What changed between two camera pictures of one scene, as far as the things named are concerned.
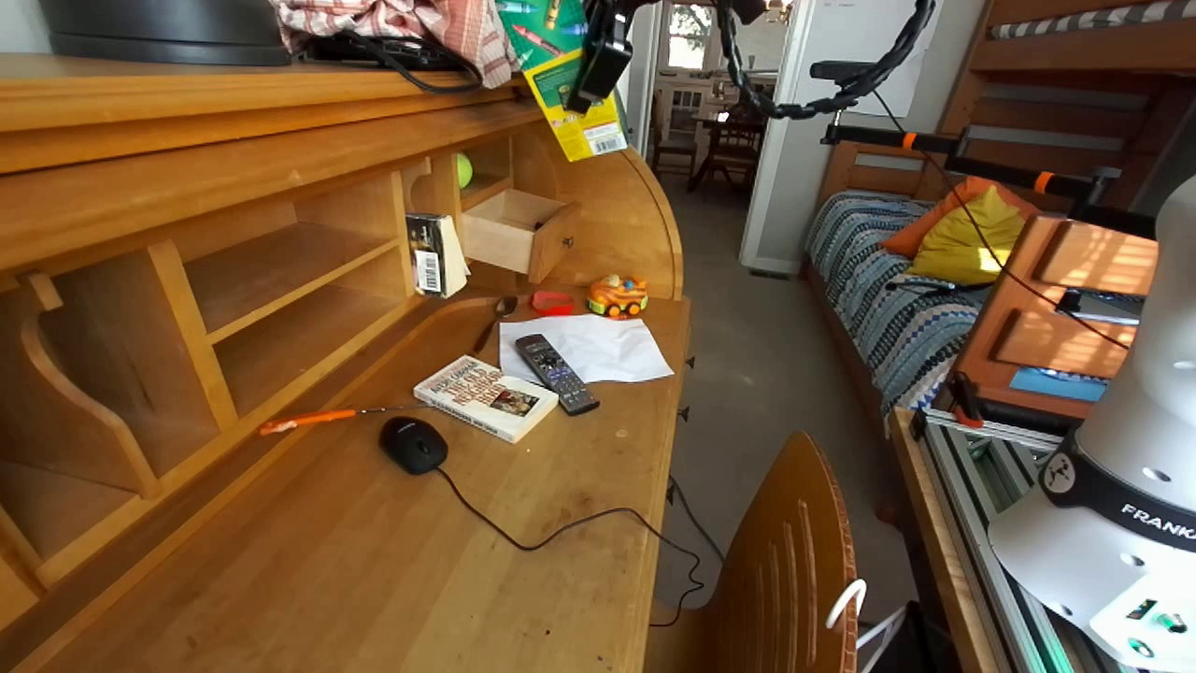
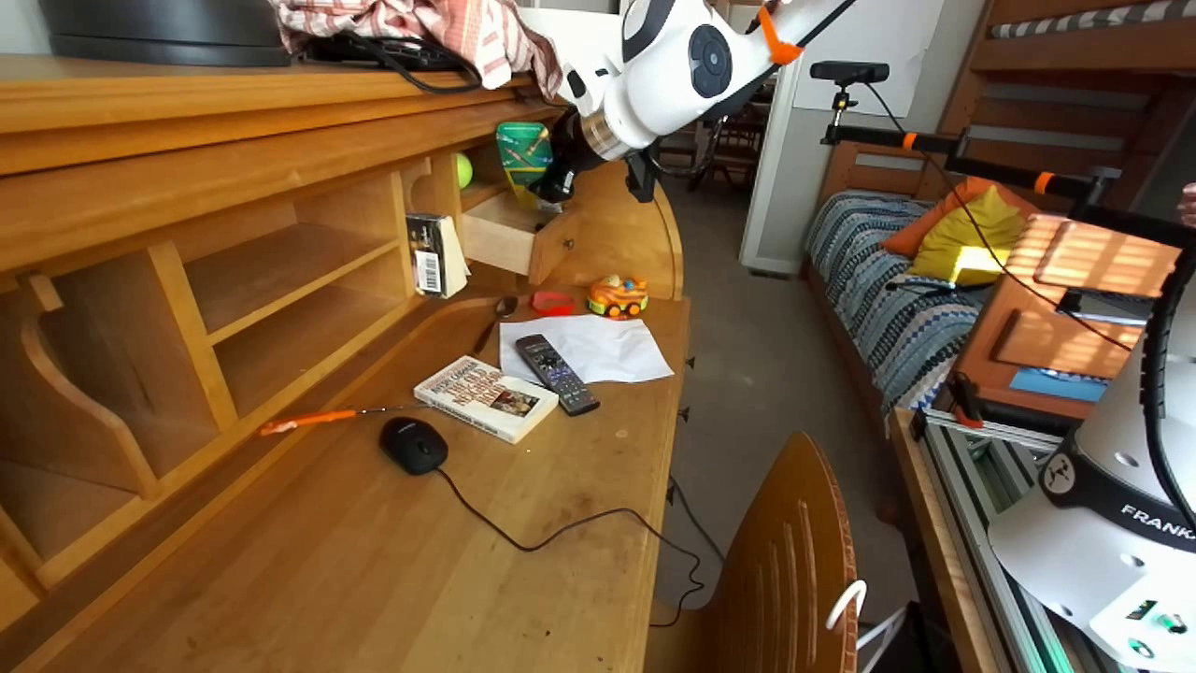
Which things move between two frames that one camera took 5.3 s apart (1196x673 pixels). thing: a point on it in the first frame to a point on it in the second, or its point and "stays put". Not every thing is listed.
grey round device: (169, 33) stays put
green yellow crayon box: (547, 41) to (524, 151)
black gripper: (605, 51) to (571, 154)
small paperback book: (486, 398) stays put
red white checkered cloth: (467, 26) stays put
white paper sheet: (597, 347) stays put
